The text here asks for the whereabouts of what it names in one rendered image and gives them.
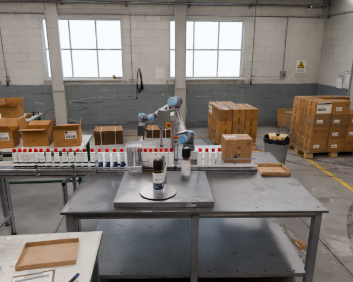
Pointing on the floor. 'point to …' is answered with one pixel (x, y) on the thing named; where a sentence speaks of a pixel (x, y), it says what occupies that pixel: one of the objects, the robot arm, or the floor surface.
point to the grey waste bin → (277, 151)
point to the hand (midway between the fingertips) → (143, 142)
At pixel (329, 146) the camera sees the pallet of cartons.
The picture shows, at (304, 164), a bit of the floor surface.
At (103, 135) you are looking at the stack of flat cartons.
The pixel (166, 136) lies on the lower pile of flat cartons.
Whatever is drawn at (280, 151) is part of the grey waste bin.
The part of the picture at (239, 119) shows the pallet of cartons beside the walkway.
